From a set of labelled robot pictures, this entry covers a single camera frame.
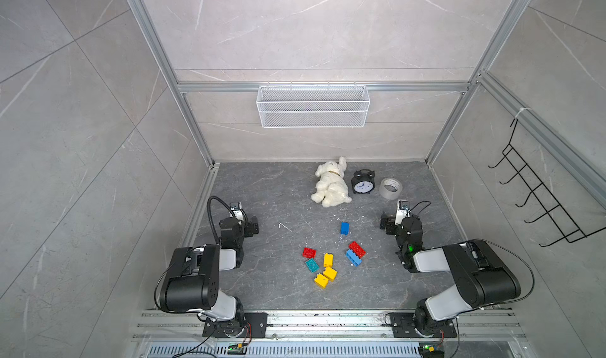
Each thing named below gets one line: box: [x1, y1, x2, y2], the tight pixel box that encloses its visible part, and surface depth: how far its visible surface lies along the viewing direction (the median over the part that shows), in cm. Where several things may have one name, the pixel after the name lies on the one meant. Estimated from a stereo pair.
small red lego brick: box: [302, 246, 317, 259], surface depth 90 cm
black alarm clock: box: [351, 168, 375, 194], surface depth 103 cm
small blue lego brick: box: [340, 221, 351, 236], surface depth 97 cm
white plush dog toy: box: [310, 156, 352, 208], surface depth 103 cm
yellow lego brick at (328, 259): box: [323, 252, 334, 269], surface depth 87 cm
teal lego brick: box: [305, 258, 320, 273], surface depth 87 cm
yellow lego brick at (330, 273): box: [322, 266, 338, 282], surface depth 84 cm
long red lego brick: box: [347, 240, 367, 259], surface depth 90 cm
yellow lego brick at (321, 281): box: [314, 273, 330, 290], surface depth 82 cm
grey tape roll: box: [378, 177, 404, 201], surface depth 109 cm
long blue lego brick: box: [344, 249, 363, 268], surface depth 87 cm
